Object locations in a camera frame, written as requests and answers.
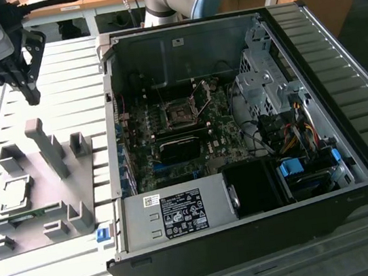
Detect black RAM slot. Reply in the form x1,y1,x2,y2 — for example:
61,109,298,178
154,125,207,145

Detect silver metal drive cage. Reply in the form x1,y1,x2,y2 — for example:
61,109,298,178
225,11,314,120

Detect CPU socket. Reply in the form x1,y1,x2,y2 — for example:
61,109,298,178
161,97,202,130

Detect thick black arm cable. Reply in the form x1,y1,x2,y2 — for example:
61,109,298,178
13,0,90,16

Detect thin metal locking lever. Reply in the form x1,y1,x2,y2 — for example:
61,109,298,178
150,77,167,109

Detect blue case latch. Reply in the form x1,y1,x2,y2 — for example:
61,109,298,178
95,226,112,243

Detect yellow red wire bundle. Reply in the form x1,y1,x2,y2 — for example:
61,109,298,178
281,119,320,155

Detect black wire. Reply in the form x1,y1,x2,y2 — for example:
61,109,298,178
236,117,276,158

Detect grey case release handle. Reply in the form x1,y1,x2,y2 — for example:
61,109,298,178
93,33,117,74

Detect thin red wire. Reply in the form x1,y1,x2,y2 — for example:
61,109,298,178
120,93,129,116

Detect blue disk carrier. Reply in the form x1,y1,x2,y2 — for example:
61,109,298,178
275,157,305,179

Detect metal socket cover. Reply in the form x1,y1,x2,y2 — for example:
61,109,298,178
189,79,216,117

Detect thin arm cable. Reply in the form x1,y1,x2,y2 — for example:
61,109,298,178
118,0,143,31

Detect green motherboard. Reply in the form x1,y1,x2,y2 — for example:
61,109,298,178
113,71,255,196

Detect green RAM stick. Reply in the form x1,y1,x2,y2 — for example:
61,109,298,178
7,208,47,225

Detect black chair base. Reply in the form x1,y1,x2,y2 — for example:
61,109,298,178
54,18,84,41

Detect grey power supply with label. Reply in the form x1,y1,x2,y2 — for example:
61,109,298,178
117,171,244,253

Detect silver square CPU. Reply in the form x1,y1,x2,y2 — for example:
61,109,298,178
0,175,33,209

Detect black graphics card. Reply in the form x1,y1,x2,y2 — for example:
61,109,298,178
155,135,205,165

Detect black open PC case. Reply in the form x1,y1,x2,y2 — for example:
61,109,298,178
73,0,368,276

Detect blue drive clip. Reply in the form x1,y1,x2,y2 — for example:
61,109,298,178
328,145,343,166

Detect grey plastic parts rack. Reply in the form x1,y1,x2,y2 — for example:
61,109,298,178
0,110,108,262

